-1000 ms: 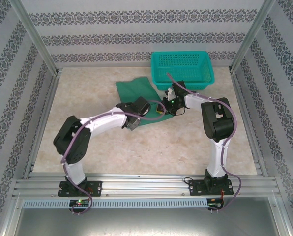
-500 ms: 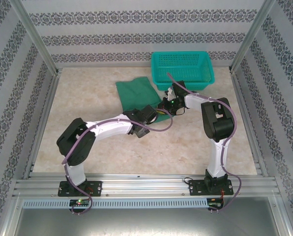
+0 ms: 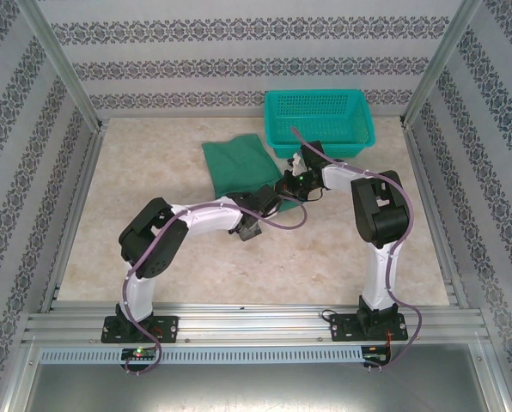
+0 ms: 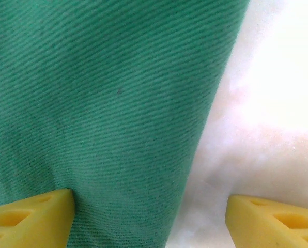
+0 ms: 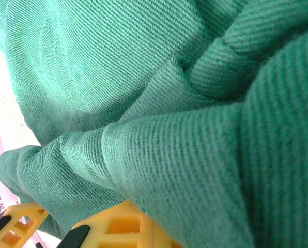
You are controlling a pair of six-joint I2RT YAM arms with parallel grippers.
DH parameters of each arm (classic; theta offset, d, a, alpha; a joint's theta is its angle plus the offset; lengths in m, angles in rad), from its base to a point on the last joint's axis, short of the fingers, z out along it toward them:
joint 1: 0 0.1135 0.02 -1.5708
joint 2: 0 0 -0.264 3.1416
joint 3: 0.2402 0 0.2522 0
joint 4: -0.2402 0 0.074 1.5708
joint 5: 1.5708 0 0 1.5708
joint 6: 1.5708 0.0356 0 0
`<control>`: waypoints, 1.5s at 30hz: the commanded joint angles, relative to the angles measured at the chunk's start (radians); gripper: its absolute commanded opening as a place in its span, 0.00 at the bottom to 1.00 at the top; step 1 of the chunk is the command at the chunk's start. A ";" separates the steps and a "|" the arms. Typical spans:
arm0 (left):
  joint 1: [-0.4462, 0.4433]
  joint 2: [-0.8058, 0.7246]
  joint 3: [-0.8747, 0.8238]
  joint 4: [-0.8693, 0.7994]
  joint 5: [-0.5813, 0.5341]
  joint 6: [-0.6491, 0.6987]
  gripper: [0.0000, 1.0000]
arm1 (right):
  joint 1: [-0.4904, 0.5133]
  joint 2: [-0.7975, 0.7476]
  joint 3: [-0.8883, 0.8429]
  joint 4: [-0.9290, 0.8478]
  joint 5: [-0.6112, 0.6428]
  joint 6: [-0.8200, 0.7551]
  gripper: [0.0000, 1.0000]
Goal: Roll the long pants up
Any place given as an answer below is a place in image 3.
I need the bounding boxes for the green long pants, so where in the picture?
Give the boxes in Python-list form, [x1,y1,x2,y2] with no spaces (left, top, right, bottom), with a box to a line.
[201,133,301,214]

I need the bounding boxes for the teal plastic slotted basket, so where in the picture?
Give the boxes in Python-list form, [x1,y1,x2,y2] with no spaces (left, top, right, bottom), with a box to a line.
[263,88,376,160]

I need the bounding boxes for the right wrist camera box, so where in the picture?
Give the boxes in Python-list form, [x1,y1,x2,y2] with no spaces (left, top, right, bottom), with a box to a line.
[299,141,326,169]

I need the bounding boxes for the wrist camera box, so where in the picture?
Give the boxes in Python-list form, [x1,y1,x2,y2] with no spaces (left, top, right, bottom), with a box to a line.
[237,221,264,243]
[299,141,326,169]

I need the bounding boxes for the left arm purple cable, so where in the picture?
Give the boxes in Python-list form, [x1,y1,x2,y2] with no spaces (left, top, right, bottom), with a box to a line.
[122,201,308,378]

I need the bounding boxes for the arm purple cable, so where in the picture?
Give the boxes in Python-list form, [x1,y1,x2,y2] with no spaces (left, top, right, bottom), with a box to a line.
[122,201,308,378]
[290,124,424,371]

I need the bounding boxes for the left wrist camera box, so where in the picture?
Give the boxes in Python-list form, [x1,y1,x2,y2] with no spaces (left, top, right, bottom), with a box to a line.
[237,221,264,243]

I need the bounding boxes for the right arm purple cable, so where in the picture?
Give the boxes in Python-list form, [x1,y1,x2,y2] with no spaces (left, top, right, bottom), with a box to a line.
[290,124,424,371]

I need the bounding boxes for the aluminium mounting rail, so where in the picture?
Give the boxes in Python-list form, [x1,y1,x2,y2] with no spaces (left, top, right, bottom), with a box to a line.
[21,301,491,347]

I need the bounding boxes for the thin black cable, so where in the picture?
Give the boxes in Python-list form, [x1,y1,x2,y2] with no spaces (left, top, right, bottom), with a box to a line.
[322,306,363,321]

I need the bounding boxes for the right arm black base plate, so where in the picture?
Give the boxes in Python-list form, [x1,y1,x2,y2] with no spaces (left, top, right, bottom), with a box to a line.
[328,312,410,343]

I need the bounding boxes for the slotted grey cable duct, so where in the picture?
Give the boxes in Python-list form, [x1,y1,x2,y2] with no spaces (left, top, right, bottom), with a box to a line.
[38,345,365,365]

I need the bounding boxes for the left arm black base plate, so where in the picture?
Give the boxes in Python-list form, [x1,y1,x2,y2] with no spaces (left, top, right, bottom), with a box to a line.
[101,315,180,344]

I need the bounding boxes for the aluminium frame post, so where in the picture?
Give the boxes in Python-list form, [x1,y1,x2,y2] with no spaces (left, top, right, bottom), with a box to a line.
[26,0,102,128]
[400,0,484,125]

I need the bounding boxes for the aluminium side rail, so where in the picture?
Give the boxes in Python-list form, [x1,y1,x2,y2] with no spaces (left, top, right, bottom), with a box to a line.
[39,119,109,312]

